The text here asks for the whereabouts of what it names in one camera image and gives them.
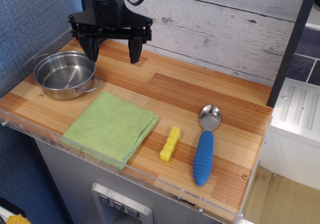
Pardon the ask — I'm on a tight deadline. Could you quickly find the yellow plastic toy block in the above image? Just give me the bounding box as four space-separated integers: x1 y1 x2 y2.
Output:
159 126 181 161

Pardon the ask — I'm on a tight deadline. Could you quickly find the silver metal pan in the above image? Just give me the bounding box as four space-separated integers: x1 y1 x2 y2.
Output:
33 51 101 100

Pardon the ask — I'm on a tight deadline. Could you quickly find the blue handled metal spoon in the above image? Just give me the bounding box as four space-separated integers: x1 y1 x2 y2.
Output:
192 104 221 186

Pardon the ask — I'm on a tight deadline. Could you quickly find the dark vertical post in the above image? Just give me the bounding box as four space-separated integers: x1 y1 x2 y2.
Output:
266 0 314 108

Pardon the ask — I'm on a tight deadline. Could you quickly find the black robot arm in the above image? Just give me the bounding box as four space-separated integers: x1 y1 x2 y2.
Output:
67 0 153 64

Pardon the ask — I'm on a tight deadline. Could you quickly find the yellow object bottom left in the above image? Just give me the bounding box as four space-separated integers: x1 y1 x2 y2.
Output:
6 214 31 224

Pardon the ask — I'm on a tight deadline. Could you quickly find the white ridged cabinet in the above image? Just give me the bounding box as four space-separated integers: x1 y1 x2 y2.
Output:
259 78 320 189

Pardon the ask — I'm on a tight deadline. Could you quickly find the silver button control panel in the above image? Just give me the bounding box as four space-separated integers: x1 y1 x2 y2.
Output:
91 182 154 223

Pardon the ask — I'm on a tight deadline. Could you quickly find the clear acrylic table guard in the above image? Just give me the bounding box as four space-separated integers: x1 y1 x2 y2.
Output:
0 109 273 222

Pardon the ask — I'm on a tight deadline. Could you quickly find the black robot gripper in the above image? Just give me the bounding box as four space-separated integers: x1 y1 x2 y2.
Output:
67 0 153 64

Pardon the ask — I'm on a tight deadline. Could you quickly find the green folded cloth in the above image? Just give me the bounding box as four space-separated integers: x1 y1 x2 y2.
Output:
62 92 159 170

